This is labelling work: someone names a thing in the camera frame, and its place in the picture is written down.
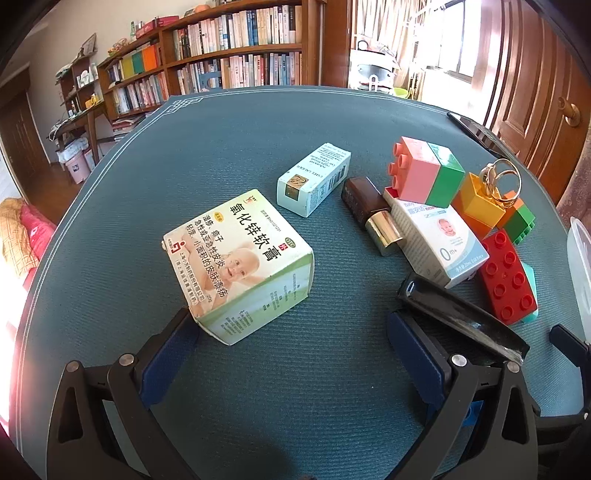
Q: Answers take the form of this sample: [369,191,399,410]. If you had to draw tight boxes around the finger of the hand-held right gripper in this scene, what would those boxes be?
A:
[549,324,591,370]

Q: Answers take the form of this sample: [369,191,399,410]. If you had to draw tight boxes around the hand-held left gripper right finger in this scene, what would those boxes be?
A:
[383,310,541,480]

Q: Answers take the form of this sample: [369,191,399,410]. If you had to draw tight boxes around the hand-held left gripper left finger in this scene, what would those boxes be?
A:
[46,307,201,480]

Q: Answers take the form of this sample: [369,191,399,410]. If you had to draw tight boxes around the black folding comb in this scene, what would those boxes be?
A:
[398,272,530,366]

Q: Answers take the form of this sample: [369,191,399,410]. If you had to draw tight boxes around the teal toy block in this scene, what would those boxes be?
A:
[519,261,540,322]

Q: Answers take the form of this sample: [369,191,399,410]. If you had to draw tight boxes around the clear plastic bowl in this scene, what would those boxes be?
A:
[567,216,591,315]

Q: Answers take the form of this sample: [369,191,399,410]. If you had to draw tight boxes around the red toy block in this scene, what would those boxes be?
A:
[478,229,539,326]

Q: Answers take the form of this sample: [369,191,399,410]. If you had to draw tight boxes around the white baby wash box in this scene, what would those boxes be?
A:
[383,187,490,289]

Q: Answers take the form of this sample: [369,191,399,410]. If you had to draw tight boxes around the green white ointment box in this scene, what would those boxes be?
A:
[163,189,315,346]

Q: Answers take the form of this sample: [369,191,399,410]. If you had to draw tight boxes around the orange green toy block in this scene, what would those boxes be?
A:
[496,190,536,244]

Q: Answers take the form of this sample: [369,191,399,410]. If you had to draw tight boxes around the brown lipstick gold cap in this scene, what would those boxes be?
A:
[341,177,404,257]

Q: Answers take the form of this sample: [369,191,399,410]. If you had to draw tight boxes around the yellow orange toy block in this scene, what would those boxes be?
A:
[451,172,509,240]

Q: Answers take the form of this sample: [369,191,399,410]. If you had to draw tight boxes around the metal key rings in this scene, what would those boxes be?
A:
[479,159,522,206]

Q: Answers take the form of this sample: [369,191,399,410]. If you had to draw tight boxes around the pink green toy block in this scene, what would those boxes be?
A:
[392,136,465,208]

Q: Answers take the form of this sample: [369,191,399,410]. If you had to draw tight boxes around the pale teal slim carton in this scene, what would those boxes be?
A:
[276,143,352,217]

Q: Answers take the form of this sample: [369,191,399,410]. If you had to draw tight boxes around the teal cloth covered desktop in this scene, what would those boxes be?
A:
[9,90,583,480]

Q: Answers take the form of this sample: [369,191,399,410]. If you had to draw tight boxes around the purple patterned curtain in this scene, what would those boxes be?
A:
[556,185,591,232]

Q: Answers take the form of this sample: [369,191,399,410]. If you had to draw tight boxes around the red yellow blanket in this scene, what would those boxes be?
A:
[0,198,56,287]

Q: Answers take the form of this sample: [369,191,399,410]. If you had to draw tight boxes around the pink waste bin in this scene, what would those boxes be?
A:
[65,152,92,184]

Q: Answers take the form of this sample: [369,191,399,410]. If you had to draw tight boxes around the brass door knob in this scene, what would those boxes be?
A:
[558,97,581,127]

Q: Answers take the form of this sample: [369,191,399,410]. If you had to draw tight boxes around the black smartphone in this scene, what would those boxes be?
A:
[447,112,509,158]

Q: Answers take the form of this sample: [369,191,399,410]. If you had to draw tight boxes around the stack of books on floor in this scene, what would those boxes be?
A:
[111,113,148,139]

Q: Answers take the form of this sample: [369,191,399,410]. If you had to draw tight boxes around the wooden side desk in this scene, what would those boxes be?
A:
[51,102,109,167]

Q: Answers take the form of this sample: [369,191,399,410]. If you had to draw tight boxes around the brown panelled wooden door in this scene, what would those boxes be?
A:
[471,0,591,204]

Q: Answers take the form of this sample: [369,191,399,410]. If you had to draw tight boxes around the dark wooden door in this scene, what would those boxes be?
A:
[0,88,49,181]

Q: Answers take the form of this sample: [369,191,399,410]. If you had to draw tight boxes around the low wooden bookcase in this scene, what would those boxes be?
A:
[97,39,169,118]

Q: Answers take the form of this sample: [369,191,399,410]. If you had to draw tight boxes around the small wooden shelf unit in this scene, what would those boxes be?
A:
[58,51,100,112]

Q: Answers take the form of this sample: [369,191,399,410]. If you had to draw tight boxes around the white potty chair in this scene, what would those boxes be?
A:
[348,41,400,95]

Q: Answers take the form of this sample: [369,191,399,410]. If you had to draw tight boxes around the rows of colourful books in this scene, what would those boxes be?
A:
[107,44,169,115]

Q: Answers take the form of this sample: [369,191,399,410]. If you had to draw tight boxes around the window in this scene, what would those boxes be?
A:
[438,0,485,79]

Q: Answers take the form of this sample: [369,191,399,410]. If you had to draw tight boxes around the tall wooden bookcase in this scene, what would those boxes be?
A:
[161,0,326,100]

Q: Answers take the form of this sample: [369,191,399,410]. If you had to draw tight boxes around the red flat box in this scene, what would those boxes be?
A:
[135,15,180,38]

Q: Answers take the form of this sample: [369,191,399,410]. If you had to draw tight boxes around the rows of upright books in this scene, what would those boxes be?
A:
[173,6,303,93]

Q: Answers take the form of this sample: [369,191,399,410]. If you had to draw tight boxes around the beige curtain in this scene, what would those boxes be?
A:
[353,0,453,70]

